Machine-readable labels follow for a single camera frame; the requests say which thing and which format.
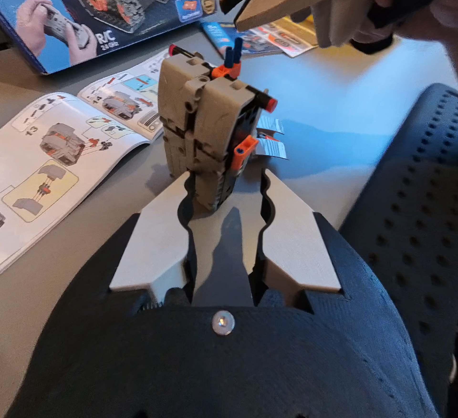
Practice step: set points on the blue closed booklet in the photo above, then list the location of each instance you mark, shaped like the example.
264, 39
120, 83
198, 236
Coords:
222, 37

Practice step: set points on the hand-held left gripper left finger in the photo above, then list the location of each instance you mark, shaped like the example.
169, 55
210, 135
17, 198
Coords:
154, 242

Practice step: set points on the open instruction booklet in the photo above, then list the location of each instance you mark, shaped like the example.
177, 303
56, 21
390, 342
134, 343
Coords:
53, 174

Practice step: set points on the colourful sticker sheet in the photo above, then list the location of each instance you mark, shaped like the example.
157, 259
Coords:
297, 40

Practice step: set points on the person's right hand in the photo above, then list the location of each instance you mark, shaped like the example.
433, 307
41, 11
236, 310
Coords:
445, 10

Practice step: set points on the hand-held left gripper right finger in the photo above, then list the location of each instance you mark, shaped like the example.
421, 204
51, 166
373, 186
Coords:
297, 246

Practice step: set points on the blue robot kit box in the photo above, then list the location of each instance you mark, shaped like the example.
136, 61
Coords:
107, 31

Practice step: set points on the grey toy robot assembly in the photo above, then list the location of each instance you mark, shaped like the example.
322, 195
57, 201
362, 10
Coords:
186, 103

